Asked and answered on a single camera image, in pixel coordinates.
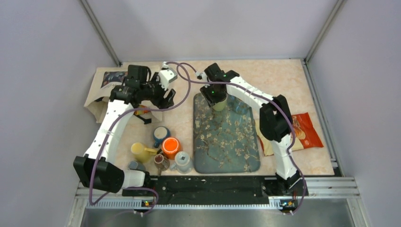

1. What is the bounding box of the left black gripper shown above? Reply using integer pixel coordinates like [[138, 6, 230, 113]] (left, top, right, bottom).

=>
[[140, 72, 176, 111]]

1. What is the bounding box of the light green mug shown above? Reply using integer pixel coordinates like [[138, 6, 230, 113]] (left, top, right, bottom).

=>
[[212, 96, 227, 112]]

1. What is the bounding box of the light blue mug yellow inside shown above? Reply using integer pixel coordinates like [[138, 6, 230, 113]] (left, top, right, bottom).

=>
[[227, 95, 250, 115]]

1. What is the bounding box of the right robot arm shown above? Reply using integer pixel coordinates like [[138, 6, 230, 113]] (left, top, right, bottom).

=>
[[196, 63, 302, 195]]

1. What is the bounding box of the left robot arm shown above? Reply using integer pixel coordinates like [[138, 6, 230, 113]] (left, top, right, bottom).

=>
[[73, 65, 177, 195]]

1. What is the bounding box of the dark blue mug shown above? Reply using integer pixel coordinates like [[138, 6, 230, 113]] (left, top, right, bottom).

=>
[[153, 126, 171, 148]]

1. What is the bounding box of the orange mug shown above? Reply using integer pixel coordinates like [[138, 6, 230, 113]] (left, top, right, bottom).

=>
[[161, 137, 182, 160]]

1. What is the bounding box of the brown striped mug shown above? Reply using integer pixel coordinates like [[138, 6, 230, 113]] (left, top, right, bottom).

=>
[[154, 154, 170, 176]]

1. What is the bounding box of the pale grey mug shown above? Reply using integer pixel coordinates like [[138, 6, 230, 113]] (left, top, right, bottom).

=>
[[169, 151, 193, 174]]

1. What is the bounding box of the floral blue serving tray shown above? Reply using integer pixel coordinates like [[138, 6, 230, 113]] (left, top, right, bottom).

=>
[[192, 93, 261, 174]]

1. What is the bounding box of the beige canvas tote bag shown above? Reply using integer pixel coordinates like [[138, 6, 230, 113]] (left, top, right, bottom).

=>
[[83, 65, 165, 125]]

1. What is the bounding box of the small grey cup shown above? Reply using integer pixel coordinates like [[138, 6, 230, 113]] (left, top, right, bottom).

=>
[[128, 161, 146, 172]]

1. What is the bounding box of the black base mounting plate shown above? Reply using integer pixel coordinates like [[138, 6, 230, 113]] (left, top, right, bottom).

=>
[[122, 175, 309, 209]]

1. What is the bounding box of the orange cream snack bag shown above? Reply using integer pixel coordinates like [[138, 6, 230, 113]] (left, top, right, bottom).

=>
[[255, 113, 324, 156]]

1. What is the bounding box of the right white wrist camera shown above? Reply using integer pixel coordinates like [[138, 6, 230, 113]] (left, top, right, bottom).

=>
[[196, 71, 208, 82]]

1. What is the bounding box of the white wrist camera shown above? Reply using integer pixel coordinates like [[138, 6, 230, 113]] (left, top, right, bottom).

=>
[[158, 69, 178, 91], [196, 71, 208, 82]]

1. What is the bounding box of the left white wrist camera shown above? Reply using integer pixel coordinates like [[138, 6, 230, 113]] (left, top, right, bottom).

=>
[[158, 69, 178, 91]]

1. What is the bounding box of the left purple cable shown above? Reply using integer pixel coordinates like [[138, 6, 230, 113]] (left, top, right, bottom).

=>
[[88, 61, 192, 217]]

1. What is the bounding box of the aluminium frame rail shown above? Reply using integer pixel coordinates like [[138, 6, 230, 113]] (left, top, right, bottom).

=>
[[68, 176, 370, 227]]

